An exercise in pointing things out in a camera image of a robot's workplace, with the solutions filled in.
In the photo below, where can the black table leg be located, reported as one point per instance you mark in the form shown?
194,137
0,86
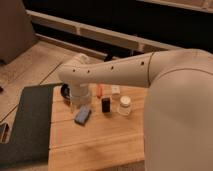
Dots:
108,58

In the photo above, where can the clear plastic bottle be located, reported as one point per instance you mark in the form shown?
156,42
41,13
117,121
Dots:
115,89

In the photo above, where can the blue sponge block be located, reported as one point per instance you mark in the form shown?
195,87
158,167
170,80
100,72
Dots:
82,115

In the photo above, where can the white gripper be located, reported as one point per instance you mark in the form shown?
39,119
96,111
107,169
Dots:
80,94

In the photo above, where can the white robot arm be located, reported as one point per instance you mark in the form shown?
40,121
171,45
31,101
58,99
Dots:
178,109

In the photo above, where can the brown cabinet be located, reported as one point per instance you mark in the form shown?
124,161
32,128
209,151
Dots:
16,31

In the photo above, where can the wooden cutting board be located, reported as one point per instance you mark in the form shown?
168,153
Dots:
106,143

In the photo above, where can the dark ceramic bowl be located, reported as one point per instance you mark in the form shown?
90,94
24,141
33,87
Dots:
65,92

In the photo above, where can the orange marker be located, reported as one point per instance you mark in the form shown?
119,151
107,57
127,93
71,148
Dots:
99,91

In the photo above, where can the dark grey mat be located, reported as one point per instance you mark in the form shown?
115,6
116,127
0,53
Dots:
29,140

